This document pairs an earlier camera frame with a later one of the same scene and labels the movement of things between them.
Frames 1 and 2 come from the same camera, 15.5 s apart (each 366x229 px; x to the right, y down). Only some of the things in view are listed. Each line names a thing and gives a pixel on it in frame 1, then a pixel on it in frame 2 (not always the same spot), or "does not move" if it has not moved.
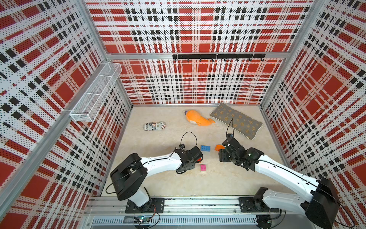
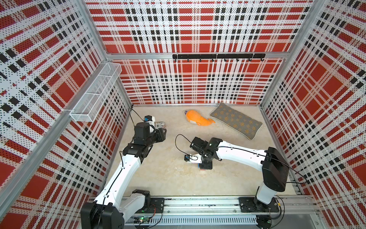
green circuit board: x=141 y=220 does not move
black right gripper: x=222 y=153 -> x=205 y=167
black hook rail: x=242 y=56 does not move
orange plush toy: x=194 y=117 does not move
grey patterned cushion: x=239 y=122 does not move
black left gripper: x=192 y=166 -> x=160 y=135
